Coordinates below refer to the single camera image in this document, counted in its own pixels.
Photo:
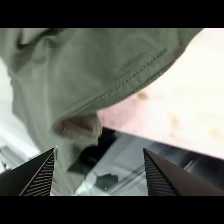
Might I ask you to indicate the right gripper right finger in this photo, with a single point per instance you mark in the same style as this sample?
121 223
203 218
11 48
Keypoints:
166 181

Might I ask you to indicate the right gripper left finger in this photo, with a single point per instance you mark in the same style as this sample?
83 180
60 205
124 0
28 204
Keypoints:
35 178

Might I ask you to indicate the olive green shirt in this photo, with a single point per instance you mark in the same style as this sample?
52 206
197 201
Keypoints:
83 66

